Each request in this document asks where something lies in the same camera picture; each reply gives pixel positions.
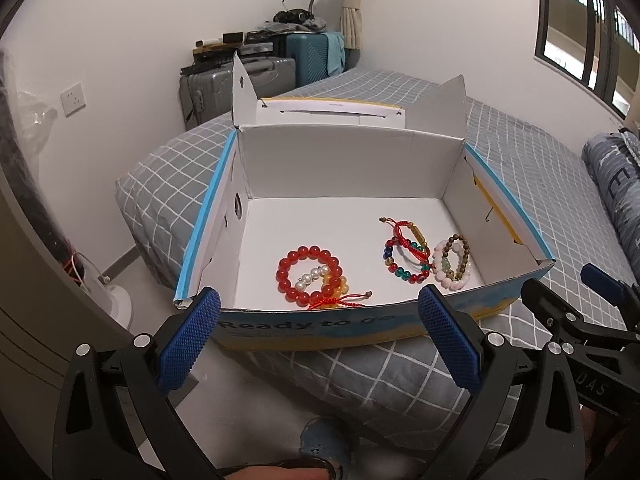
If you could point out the pile of black devices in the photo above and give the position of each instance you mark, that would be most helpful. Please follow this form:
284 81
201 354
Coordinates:
232 39

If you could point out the beige curtain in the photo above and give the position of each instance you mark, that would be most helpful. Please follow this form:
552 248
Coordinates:
351 10

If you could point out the grey suitcase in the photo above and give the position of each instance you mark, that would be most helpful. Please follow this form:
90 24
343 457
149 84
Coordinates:
210 95

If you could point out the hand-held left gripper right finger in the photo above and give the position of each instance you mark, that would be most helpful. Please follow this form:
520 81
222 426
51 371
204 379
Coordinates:
450 341

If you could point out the black bag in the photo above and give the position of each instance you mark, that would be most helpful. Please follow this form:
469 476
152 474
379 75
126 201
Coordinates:
292 15

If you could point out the blue-grey printed quilt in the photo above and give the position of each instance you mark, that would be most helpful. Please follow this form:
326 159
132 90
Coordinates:
620 200

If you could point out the white floor fan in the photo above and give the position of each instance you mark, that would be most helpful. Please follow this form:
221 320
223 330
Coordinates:
112 305

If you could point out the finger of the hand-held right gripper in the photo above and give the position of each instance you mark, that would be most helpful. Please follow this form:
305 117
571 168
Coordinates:
542 302
600 280

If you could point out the bed with grey checked sheet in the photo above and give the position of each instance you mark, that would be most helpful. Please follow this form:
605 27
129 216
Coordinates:
350 366

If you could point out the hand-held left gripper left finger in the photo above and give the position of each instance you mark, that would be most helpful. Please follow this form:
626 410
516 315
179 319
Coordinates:
192 341

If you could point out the dark framed window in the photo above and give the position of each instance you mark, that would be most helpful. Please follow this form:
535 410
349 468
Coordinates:
570 25

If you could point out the blue slipper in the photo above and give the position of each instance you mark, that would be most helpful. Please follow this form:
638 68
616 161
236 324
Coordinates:
325 440

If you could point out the light blue cloth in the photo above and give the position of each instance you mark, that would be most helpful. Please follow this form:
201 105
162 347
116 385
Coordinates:
337 55

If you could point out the white wall socket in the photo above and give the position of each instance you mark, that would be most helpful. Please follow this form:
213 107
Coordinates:
73 98

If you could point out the person's leg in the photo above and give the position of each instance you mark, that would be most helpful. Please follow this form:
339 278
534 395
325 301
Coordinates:
280 474

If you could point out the teal suitcase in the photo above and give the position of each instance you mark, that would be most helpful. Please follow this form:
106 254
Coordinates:
312 60

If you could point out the white cardboard box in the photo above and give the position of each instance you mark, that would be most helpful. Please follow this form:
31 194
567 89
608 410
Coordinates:
350 170

